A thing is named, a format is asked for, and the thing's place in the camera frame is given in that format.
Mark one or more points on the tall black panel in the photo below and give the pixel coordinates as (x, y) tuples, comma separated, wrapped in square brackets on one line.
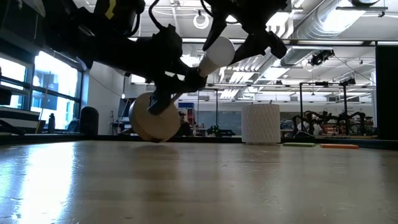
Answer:
[(387, 93)]

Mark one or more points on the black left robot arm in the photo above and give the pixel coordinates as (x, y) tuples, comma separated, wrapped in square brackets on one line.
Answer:
[(93, 37)]

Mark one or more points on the person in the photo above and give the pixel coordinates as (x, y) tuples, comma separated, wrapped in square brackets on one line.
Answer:
[(185, 127)]

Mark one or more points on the black background robot rig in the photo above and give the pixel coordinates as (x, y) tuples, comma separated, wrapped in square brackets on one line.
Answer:
[(345, 105)]

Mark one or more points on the orange sticky note pad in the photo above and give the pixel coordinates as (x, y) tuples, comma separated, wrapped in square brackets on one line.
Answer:
[(339, 146)]

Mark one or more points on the green sticky note pad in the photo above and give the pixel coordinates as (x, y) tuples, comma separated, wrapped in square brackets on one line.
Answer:
[(298, 145)]

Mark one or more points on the silver ceiling duct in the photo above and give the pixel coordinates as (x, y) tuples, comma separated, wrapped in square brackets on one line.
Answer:
[(326, 21)]

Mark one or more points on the black rounded bin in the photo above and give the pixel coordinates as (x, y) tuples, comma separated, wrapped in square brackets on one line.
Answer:
[(89, 121)]

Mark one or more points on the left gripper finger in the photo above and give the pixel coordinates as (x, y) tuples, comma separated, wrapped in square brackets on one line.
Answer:
[(174, 85), (160, 102)]

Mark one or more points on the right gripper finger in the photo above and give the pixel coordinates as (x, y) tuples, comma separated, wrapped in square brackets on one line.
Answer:
[(214, 31), (258, 46)]

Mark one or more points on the black ceiling camera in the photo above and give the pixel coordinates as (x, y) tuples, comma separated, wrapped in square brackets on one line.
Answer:
[(320, 57)]

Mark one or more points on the white textured pen cup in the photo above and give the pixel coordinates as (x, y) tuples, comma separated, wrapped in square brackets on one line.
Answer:
[(261, 124)]

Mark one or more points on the dark bottle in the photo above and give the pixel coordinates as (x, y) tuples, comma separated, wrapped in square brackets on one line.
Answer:
[(51, 124)]

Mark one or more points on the white lightbulb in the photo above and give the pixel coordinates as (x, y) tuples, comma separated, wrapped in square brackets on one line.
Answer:
[(217, 54)]

